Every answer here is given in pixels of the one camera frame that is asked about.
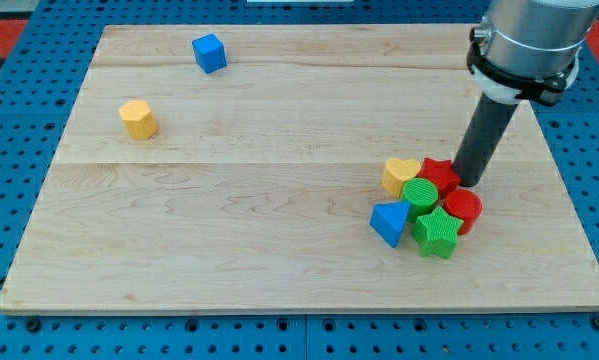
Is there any blue cube block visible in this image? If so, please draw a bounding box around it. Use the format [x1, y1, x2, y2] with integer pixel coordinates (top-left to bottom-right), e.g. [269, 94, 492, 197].
[192, 33, 227, 74]

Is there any blue triangle block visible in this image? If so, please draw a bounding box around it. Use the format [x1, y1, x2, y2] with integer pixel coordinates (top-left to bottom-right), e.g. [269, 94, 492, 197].
[369, 201, 411, 248]

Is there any wooden board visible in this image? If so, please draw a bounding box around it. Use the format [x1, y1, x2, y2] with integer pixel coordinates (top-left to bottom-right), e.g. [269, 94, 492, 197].
[0, 24, 599, 316]

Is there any black clamp ring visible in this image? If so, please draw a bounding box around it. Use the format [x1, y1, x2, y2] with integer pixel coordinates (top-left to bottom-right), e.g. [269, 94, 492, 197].
[466, 27, 579, 107]

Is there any green cylinder block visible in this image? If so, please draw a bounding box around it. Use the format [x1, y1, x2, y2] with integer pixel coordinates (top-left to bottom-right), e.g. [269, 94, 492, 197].
[401, 178, 439, 223]

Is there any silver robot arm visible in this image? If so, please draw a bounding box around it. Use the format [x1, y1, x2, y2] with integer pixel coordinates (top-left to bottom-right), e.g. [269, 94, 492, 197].
[467, 0, 599, 106]

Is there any red star block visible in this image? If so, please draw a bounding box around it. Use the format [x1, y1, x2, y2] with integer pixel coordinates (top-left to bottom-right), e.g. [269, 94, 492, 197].
[417, 158, 461, 199]

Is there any green star block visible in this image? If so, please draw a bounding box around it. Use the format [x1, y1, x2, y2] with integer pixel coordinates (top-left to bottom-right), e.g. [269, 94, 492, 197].
[411, 206, 463, 259]

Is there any red cylinder block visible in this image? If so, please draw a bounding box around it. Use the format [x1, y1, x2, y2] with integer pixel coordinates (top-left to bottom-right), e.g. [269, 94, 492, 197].
[443, 189, 483, 235]

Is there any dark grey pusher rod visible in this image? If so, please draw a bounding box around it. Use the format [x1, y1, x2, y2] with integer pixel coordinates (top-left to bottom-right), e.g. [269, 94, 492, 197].
[452, 94, 517, 187]

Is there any yellow hexagon block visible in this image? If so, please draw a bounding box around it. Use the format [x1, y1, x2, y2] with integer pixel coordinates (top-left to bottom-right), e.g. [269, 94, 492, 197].
[118, 100, 159, 140]

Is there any yellow heart block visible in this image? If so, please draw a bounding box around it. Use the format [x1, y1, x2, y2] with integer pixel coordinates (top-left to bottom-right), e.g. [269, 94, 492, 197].
[381, 157, 421, 198]

